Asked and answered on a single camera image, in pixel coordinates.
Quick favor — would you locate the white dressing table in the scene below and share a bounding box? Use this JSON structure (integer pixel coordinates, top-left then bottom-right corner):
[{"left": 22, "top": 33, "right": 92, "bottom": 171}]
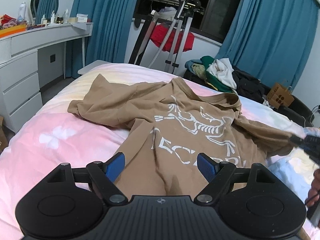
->
[{"left": 1, "top": 23, "right": 93, "bottom": 133}]

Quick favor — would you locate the tan printed t-shirt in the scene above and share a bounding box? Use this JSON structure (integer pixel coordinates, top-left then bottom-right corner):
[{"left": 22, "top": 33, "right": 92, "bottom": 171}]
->
[{"left": 68, "top": 75, "right": 293, "bottom": 197}]

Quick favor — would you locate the dark window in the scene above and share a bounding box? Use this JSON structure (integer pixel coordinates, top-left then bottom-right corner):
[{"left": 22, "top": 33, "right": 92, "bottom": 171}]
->
[{"left": 133, "top": 0, "right": 249, "bottom": 43}]

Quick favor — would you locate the person right hand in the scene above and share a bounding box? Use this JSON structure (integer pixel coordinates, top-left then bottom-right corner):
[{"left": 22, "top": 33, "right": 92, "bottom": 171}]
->
[{"left": 305, "top": 169, "right": 320, "bottom": 207}]

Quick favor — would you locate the white tissue box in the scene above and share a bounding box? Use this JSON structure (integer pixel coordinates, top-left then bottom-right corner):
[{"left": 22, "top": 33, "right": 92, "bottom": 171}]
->
[{"left": 76, "top": 14, "right": 88, "bottom": 23}]

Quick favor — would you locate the orange tray with items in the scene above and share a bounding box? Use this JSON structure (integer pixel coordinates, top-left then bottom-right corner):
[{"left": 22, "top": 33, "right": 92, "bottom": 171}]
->
[{"left": 0, "top": 14, "right": 27, "bottom": 38}]

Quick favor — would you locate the brown paper bag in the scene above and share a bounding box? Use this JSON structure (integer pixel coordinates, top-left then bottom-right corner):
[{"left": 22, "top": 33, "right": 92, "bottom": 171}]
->
[{"left": 267, "top": 82, "right": 294, "bottom": 109}]

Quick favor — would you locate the right blue curtain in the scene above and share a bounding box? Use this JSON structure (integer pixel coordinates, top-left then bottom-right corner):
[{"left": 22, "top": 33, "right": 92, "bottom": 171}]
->
[{"left": 216, "top": 0, "right": 319, "bottom": 88}]

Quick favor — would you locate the red garment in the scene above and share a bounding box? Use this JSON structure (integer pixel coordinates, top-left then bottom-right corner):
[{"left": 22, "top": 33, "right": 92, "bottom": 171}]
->
[{"left": 150, "top": 23, "right": 195, "bottom": 54}]

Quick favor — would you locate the cardboard box on floor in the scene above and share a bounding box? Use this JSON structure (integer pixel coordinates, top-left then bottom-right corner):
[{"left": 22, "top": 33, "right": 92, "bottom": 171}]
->
[{"left": 0, "top": 116, "right": 8, "bottom": 153}]

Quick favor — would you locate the left blue curtain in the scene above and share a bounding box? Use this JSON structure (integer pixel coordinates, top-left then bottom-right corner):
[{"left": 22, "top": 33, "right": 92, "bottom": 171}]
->
[{"left": 66, "top": 0, "right": 137, "bottom": 79}]

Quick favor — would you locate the pastel tie-dye bed cover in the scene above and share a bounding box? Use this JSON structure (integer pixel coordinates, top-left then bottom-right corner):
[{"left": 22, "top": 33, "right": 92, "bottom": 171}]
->
[{"left": 1, "top": 63, "right": 319, "bottom": 239}]

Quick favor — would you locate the garment steamer stand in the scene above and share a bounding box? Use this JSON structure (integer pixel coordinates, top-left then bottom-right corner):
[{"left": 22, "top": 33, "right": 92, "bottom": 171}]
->
[{"left": 147, "top": 0, "right": 202, "bottom": 74}]

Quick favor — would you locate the white spray bottle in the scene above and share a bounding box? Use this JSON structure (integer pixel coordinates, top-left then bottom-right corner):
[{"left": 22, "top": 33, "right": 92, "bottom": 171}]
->
[{"left": 17, "top": 2, "right": 27, "bottom": 22}]

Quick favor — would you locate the pile of clothes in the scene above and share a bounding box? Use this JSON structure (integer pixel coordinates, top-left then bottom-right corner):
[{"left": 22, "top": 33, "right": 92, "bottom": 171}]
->
[{"left": 183, "top": 56, "right": 270, "bottom": 106}]

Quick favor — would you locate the blue curtain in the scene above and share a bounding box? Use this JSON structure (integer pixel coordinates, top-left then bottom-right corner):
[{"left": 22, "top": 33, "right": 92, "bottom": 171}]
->
[
  {"left": 66, "top": 0, "right": 137, "bottom": 79},
  {"left": 216, "top": 0, "right": 319, "bottom": 88}
]

